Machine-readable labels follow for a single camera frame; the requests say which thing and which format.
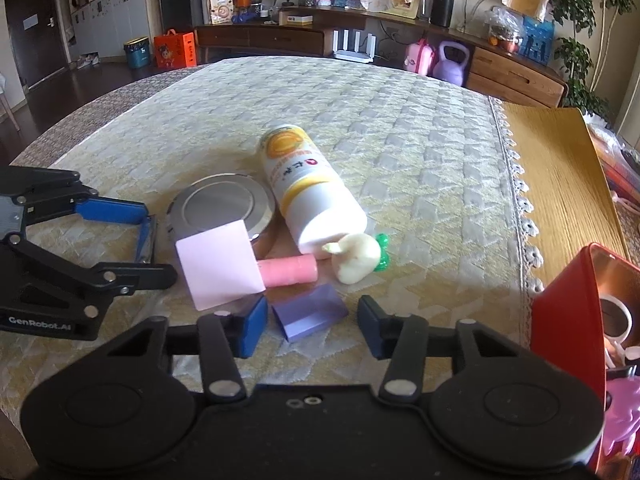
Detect red tin box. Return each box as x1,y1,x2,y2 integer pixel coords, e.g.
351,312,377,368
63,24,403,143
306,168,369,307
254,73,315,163
530,242,640,473

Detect purple block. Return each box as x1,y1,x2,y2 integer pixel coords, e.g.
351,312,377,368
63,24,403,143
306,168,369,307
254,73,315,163
270,282,349,343

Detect purple kettlebell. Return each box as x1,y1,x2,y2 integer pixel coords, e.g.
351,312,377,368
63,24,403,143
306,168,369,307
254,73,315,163
432,42,472,86

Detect printed snack box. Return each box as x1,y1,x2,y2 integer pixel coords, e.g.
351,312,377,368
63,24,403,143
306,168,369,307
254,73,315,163
207,0,235,26

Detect round metal lid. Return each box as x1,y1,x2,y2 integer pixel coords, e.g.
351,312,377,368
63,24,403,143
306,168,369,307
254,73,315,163
167,172,277,253

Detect black speaker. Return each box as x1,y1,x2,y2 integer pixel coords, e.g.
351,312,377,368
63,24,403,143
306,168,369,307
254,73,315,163
430,0,455,28

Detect yellow white plastic bottle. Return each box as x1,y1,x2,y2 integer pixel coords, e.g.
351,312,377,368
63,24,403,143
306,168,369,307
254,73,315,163
257,125,369,255

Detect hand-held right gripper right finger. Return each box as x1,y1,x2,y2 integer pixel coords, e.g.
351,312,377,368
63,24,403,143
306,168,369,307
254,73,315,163
357,295,523,406

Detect pink white small box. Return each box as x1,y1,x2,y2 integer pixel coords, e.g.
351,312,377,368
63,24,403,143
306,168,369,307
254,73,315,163
175,219,267,313

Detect dark brown door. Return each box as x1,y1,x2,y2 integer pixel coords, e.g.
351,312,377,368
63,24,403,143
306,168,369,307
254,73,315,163
4,0,68,92

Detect tall potted plant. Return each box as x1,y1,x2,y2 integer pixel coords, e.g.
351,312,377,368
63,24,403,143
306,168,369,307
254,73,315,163
550,0,640,121

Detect yellow wood-grain table mat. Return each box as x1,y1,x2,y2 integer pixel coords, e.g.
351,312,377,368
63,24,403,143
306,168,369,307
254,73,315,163
500,101,632,273

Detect white garlic toy green stem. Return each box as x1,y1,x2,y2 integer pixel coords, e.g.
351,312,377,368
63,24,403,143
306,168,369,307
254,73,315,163
322,232,391,285

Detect plastic bag of fruit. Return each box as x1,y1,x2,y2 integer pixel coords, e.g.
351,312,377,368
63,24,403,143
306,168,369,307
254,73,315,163
484,7,523,53

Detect white frame sunglasses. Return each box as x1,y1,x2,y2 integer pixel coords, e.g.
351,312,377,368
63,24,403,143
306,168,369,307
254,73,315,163
597,292,632,341

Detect wooden tv cabinet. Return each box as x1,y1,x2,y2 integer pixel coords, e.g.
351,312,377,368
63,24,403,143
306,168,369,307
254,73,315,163
194,5,571,108

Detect white storage cabinets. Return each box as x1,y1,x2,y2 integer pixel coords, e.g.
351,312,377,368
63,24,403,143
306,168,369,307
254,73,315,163
67,0,163,63

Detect orange gift box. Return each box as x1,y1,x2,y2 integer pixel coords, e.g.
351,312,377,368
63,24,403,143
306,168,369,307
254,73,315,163
153,30,197,70

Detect blue gift bag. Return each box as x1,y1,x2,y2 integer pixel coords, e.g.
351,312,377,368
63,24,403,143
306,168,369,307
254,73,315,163
517,15,556,63

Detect cream quilted table cover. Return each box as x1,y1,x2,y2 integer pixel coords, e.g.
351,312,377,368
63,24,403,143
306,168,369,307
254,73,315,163
0,55,546,413

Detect purple spiky toy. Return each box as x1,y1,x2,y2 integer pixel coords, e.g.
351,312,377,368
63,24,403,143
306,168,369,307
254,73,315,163
602,375,640,456

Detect teal round bin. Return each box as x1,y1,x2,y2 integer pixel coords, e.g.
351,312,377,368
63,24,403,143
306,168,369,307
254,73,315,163
123,36,151,70

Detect white router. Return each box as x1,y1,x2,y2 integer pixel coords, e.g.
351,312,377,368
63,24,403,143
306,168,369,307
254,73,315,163
332,30,377,63

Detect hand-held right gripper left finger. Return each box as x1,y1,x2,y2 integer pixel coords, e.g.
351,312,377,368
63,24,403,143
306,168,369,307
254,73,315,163
111,294,269,406

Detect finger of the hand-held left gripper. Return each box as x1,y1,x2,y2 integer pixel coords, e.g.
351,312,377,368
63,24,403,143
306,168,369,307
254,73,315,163
0,165,159,266
4,234,179,317

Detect pink toy suitcase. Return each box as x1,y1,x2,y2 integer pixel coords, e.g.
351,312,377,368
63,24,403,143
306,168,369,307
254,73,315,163
404,37,435,77

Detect pink cylinder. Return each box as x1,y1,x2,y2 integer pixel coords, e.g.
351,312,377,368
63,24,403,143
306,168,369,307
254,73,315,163
256,254,318,288

